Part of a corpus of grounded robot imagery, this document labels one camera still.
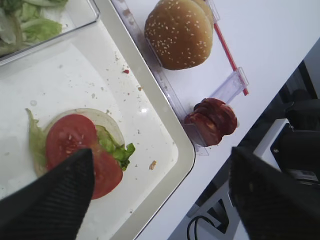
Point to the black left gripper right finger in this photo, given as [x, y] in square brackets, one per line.
[270, 204]

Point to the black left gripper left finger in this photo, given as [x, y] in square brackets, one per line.
[52, 207]

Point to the red tomato slice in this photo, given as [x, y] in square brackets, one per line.
[74, 132]

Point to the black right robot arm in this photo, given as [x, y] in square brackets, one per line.
[296, 150]

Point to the lettuce leaf on bun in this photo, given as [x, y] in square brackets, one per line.
[109, 137]

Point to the stack of meat patties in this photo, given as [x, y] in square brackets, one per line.
[210, 121]

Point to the green lettuce in container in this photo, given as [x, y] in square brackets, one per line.
[24, 23]

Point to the bottom bun on tray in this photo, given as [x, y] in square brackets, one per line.
[37, 136]

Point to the right red straw strip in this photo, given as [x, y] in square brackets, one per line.
[231, 61]

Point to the white rectangular metal tray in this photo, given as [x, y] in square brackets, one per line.
[95, 64]

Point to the clear plastic salad container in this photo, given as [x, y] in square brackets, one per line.
[77, 15]

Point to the front sesame bun top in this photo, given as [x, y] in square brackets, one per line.
[180, 34]

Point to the upper right clear holder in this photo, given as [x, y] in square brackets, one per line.
[216, 16]

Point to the rear bun top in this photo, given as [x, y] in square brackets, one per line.
[207, 10]

